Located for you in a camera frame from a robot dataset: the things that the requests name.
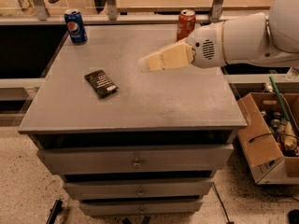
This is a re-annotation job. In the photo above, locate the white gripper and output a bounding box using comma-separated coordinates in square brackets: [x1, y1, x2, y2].
[138, 22, 226, 72]

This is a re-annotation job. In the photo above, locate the black rxbar chocolate bar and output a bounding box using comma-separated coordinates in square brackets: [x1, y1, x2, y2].
[84, 70, 118, 98]

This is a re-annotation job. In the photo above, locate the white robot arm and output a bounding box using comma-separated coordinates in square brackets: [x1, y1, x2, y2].
[138, 0, 299, 72]

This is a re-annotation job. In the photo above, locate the orange soda can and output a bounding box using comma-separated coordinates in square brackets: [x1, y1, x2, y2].
[177, 9, 196, 41]

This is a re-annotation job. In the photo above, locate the blue pepsi can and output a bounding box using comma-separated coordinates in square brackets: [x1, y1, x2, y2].
[64, 9, 88, 45]

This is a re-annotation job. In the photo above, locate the grey drawer cabinet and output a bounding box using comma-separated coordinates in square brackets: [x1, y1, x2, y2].
[19, 25, 246, 204]

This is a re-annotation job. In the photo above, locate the cardboard box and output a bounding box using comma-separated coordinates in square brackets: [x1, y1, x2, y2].
[237, 92, 299, 185]

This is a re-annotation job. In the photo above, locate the top grey drawer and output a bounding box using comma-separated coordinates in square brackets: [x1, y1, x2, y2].
[37, 145, 234, 175]

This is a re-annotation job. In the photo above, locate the grey drawer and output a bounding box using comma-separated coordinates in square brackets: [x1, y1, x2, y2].
[64, 178, 212, 201]
[37, 145, 234, 175]
[79, 199, 202, 217]

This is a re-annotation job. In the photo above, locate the green stick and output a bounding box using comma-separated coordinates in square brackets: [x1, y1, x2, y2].
[269, 76, 291, 122]

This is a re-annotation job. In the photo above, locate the middle grey drawer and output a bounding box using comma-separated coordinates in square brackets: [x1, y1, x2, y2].
[64, 178, 212, 201]

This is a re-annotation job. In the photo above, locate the bottom grey drawer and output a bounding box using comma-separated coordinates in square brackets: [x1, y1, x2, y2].
[79, 199, 202, 217]

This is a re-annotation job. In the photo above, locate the black round object floor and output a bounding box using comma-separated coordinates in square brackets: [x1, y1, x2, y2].
[288, 209, 299, 224]

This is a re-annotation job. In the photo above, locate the black object on floor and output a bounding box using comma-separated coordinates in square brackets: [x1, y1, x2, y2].
[46, 200, 63, 224]

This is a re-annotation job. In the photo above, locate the metal railing frame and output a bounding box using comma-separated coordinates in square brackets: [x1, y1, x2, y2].
[0, 0, 272, 26]

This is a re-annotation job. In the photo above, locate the black cable on floor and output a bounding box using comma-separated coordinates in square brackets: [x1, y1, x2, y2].
[211, 182, 235, 224]

